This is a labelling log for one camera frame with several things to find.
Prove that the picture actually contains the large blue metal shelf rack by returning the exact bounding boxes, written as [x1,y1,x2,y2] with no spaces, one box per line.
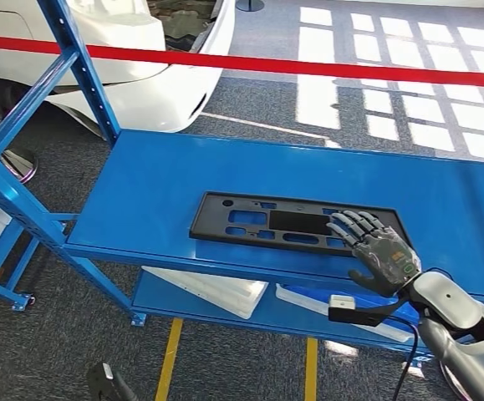
[0,0,484,369]

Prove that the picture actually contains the chrome stanchion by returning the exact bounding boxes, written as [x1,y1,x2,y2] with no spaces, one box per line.
[0,119,38,185]

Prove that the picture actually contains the red barrier belt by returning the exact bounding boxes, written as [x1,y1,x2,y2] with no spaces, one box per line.
[0,33,484,89]

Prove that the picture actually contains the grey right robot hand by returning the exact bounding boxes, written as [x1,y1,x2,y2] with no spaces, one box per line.
[326,209,422,298]

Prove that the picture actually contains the black plastic plate holder panel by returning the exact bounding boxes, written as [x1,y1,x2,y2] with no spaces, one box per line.
[189,191,412,258]

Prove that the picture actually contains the dark left robot hand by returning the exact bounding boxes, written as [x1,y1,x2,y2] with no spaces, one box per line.
[86,362,140,401]

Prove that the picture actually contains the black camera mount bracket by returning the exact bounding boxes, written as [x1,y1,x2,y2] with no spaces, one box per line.
[328,296,412,328]

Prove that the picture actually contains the large white foam tray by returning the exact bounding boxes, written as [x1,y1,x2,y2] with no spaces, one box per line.
[142,266,269,321]

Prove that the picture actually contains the white car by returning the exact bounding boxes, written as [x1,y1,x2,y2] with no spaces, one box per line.
[0,0,237,135]

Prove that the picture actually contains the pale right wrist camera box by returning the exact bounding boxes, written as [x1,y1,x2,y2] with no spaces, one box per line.
[329,294,356,311]

